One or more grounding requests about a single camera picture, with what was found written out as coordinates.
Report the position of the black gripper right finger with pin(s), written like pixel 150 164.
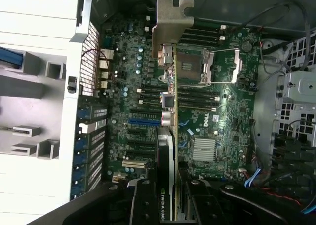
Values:
pixel 195 205

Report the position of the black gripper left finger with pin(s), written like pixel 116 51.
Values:
pixel 143 202

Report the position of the silver chipset heatsink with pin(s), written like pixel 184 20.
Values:
pixel 203 148

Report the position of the blue expansion slot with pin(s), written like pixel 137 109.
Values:
pixel 143 123

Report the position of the green motherboard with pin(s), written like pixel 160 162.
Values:
pixel 222 106

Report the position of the open black PC case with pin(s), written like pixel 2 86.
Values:
pixel 266 99

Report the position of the CPU socket with metal latch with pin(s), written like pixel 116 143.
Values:
pixel 237 64

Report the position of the metal disk bay cage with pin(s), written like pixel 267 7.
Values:
pixel 301 86

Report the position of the grey parts rack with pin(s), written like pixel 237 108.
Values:
pixel 22 86

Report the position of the round coin cell battery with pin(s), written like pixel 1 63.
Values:
pixel 247 46

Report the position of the blue disk carrier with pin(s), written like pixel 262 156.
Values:
pixel 10 57

